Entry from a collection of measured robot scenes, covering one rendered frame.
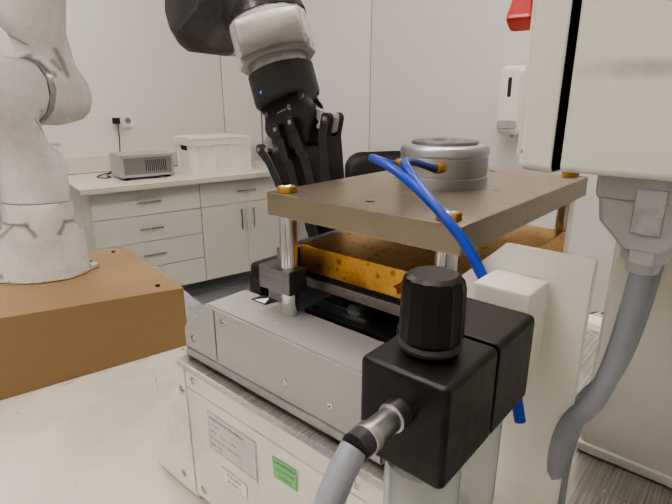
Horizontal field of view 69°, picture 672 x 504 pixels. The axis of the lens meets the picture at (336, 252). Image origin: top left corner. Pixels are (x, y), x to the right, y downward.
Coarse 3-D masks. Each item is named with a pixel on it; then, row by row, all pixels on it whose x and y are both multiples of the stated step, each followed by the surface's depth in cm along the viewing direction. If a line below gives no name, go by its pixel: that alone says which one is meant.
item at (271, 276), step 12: (300, 240) 47; (264, 264) 44; (276, 264) 44; (264, 276) 44; (276, 276) 43; (288, 276) 42; (300, 276) 43; (276, 288) 43; (288, 288) 42; (300, 288) 43
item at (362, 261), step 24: (312, 240) 46; (336, 240) 46; (360, 240) 46; (384, 240) 46; (504, 240) 46; (528, 240) 46; (552, 240) 46; (312, 264) 44; (336, 264) 42; (360, 264) 40; (384, 264) 39; (408, 264) 39; (432, 264) 39; (336, 288) 43; (360, 288) 42; (384, 288) 39
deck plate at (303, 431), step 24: (192, 360) 50; (216, 384) 46; (240, 384) 46; (264, 408) 42; (288, 432) 40; (312, 432) 39; (576, 456) 37; (576, 480) 34; (600, 480) 34; (624, 480) 34; (648, 480) 34
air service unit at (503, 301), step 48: (432, 288) 18; (480, 288) 25; (528, 288) 24; (432, 336) 18; (480, 336) 21; (528, 336) 23; (384, 384) 19; (432, 384) 18; (480, 384) 19; (528, 384) 26; (384, 432) 17; (432, 432) 18; (480, 432) 20; (384, 480) 22; (432, 480) 18; (480, 480) 24
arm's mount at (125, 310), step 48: (0, 288) 85; (48, 288) 86; (96, 288) 86; (144, 288) 87; (0, 336) 72; (48, 336) 76; (96, 336) 80; (144, 336) 85; (0, 384) 74; (48, 384) 78
